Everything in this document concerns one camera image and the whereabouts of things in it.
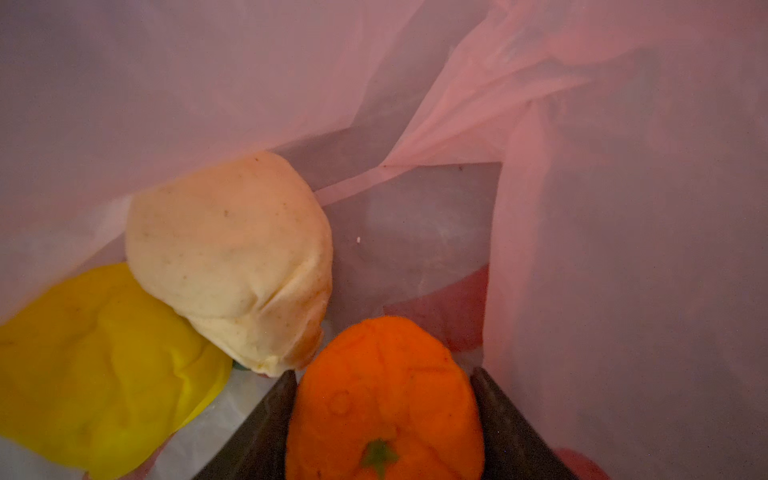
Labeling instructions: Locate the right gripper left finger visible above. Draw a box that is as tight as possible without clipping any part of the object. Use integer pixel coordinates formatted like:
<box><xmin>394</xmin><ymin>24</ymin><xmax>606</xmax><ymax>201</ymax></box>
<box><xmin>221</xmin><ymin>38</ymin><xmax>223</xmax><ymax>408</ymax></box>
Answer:
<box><xmin>193</xmin><ymin>370</ymin><xmax>298</xmax><ymax>480</ymax></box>

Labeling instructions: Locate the yellow fake lemon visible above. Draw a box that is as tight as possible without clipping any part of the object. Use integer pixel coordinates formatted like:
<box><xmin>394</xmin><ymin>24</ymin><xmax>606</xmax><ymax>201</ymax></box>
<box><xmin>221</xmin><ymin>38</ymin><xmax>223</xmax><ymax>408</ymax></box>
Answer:
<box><xmin>1</xmin><ymin>263</ymin><xmax>232</xmax><ymax>479</ymax></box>

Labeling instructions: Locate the orange fake tangerine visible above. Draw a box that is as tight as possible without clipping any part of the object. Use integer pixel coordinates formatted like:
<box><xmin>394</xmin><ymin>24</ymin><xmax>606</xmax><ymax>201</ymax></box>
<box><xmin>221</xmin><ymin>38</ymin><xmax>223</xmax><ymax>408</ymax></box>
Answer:
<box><xmin>285</xmin><ymin>317</ymin><xmax>485</xmax><ymax>479</ymax></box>

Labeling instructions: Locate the beige fake potato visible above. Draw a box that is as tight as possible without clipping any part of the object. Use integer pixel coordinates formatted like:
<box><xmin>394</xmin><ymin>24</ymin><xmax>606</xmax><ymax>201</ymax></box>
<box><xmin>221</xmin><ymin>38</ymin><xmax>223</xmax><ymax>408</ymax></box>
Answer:
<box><xmin>125</xmin><ymin>152</ymin><xmax>333</xmax><ymax>377</ymax></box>

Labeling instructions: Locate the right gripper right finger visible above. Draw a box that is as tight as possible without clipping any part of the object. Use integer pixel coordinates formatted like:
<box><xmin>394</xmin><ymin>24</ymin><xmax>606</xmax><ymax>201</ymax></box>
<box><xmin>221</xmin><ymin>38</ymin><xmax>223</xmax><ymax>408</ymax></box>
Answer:
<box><xmin>470</xmin><ymin>367</ymin><xmax>577</xmax><ymax>480</ymax></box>

